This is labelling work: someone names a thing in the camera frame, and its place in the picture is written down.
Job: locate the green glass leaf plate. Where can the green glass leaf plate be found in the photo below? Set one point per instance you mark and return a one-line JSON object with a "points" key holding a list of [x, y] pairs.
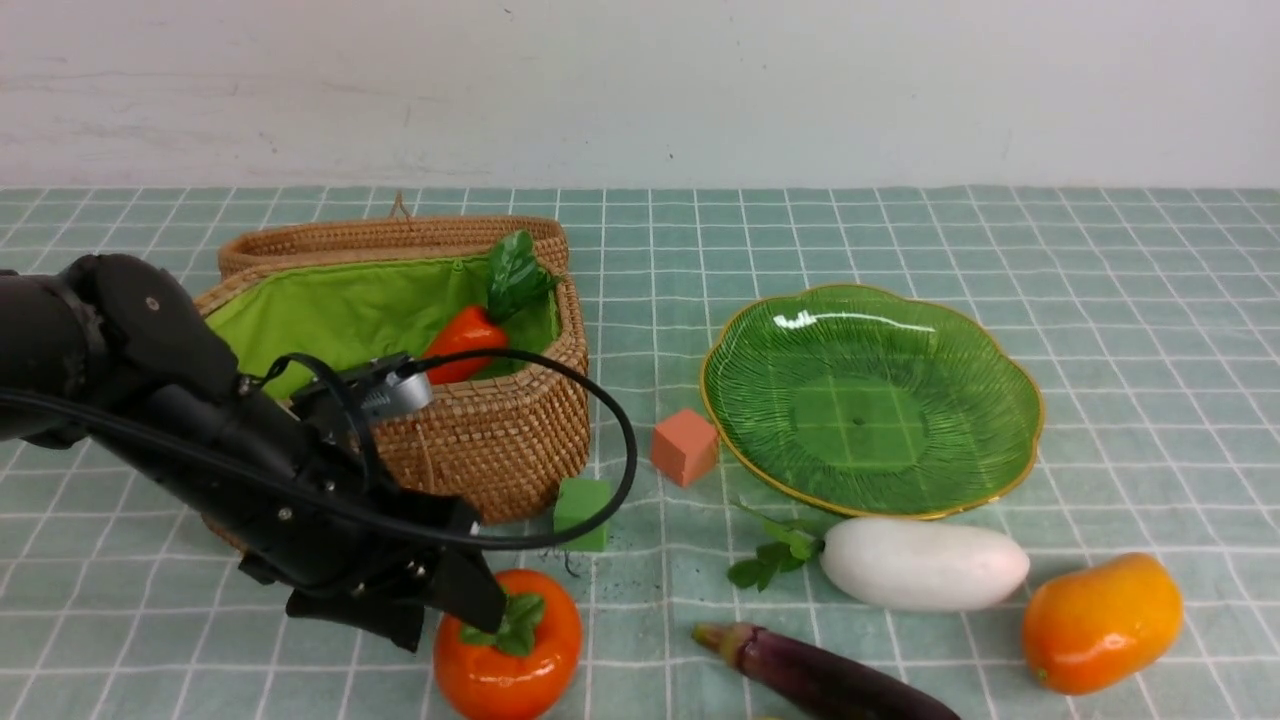
{"points": [[861, 402]]}

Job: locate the woven wicker basket lid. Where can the woven wicker basket lid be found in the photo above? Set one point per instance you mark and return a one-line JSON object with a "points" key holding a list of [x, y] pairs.
{"points": [[399, 235]]}

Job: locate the orange mango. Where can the orange mango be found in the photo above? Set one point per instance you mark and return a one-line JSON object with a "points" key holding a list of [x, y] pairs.
{"points": [[1092, 628]]}

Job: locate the orange foam cube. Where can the orange foam cube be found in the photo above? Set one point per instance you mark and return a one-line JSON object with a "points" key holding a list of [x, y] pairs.
{"points": [[685, 447]]}

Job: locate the white radish with leaves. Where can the white radish with leaves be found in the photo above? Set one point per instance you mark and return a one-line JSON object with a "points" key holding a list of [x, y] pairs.
{"points": [[893, 563]]}

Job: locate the red-orange carrot with leaves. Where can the red-orange carrot with leaves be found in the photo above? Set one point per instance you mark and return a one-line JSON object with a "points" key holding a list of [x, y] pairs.
{"points": [[516, 280]]}

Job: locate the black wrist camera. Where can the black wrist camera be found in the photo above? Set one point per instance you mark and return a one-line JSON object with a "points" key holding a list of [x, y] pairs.
{"points": [[383, 389]]}

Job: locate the green checkered tablecloth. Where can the green checkered tablecloth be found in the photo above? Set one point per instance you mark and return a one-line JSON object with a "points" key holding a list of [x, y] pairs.
{"points": [[1147, 317]]}

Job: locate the woven wicker basket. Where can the woven wicker basket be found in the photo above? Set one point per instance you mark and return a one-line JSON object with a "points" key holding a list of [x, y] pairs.
{"points": [[504, 441]]}

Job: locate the orange persimmon with leaf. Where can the orange persimmon with leaf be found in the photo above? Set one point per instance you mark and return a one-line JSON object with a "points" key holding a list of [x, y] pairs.
{"points": [[521, 671]]}

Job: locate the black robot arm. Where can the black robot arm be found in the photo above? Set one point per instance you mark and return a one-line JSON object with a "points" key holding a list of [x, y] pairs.
{"points": [[114, 349]]}

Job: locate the purple eggplant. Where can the purple eggplant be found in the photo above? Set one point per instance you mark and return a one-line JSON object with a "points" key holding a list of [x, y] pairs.
{"points": [[821, 683]]}

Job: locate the green foam cube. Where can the green foam cube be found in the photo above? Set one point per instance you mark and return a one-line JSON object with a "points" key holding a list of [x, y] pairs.
{"points": [[579, 499]]}

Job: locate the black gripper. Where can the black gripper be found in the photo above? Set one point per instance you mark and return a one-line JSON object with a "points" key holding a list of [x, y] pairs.
{"points": [[357, 551]]}

